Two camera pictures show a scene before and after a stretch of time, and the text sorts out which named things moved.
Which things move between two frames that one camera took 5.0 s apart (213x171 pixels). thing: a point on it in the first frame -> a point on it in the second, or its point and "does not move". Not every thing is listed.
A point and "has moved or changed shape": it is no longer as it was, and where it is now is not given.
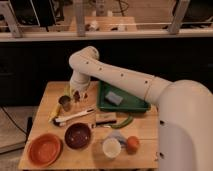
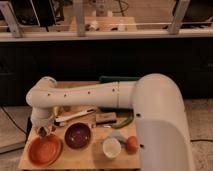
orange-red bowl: x=44 y=149 does not move
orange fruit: x=132 y=145 does not move
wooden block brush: x=105 y=118 does not move
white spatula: x=59 y=120 does not move
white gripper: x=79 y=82 -> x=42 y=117
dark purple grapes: x=76 y=96 has moved or changed shape
